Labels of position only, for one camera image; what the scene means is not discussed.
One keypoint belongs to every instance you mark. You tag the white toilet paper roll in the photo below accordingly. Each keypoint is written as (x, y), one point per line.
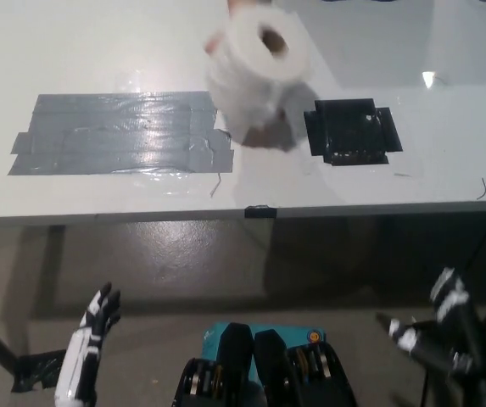
(247, 63)

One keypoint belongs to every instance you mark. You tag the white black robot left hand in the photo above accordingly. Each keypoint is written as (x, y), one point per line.
(79, 360)

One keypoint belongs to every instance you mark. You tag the grey duct tape patch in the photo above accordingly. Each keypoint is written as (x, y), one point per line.
(119, 135)

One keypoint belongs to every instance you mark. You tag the small black tape piece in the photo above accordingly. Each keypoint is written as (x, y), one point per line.
(260, 212)

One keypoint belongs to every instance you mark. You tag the black floor tape patch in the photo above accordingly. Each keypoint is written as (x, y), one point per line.
(35, 371)

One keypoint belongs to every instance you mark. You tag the person's bare hand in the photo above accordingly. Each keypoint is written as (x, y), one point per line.
(264, 137)

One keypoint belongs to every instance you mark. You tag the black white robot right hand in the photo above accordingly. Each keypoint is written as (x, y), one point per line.
(450, 305)

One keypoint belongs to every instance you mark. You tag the black teal robot body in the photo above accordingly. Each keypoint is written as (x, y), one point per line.
(264, 373)

